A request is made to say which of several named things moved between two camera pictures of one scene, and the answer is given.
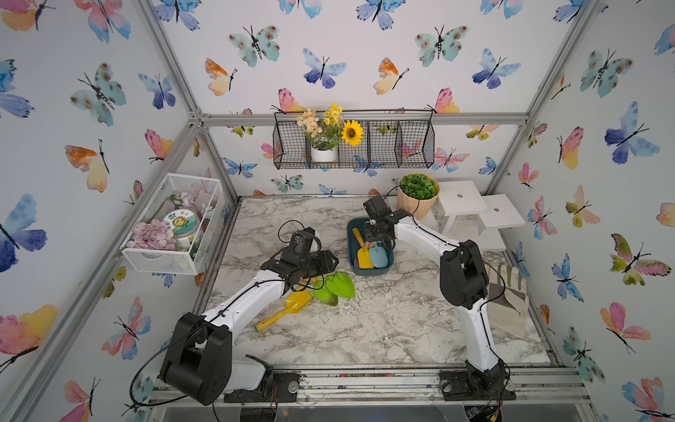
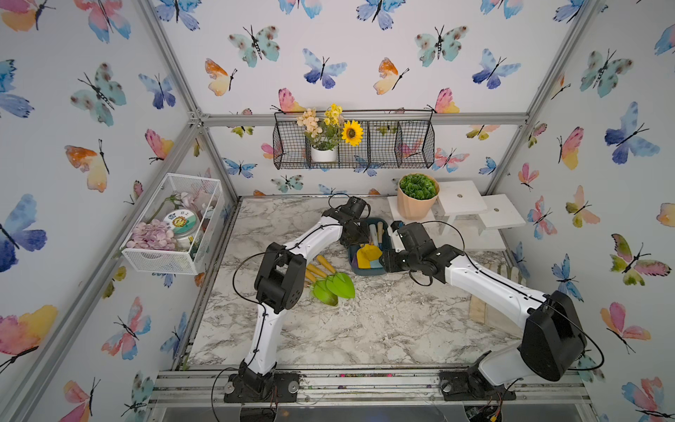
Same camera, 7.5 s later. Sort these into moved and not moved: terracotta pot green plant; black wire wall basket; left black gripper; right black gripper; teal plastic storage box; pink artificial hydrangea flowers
Moved: left black gripper; right black gripper
Not moved: terracotta pot green plant; teal plastic storage box; black wire wall basket; pink artificial hydrangea flowers
